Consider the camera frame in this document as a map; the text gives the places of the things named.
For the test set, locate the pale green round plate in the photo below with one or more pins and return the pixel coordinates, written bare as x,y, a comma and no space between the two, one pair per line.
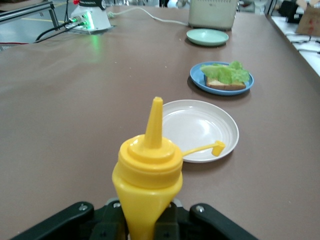
207,37

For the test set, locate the yellow squeeze bottle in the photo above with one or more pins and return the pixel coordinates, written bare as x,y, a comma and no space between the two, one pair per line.
147,175

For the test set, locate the brown bread slice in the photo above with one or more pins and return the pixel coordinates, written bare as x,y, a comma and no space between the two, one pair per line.
225,86

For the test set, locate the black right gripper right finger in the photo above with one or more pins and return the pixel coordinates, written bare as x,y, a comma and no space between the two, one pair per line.
200,225

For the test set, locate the brown cardboard box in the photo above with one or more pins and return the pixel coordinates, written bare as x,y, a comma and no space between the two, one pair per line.
308,21

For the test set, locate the black background device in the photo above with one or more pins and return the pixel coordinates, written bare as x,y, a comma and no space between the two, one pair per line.
290,11

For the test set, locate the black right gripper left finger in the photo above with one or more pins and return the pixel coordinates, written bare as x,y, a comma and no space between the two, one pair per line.
75,222

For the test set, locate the beige steel toaster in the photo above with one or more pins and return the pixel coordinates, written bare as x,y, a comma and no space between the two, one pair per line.
212,15

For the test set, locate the aluminium frame rail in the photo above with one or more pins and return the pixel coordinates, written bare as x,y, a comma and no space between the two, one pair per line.
27,11

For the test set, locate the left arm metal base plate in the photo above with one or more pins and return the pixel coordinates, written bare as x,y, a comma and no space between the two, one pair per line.
105,29

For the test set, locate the beige round plate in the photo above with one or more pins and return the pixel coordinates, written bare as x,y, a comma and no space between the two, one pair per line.
200,125

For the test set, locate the green lettuce leaf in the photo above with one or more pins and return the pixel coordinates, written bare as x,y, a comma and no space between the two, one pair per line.
227,72

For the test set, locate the blue round plate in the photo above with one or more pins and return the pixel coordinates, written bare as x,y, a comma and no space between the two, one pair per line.
197,77

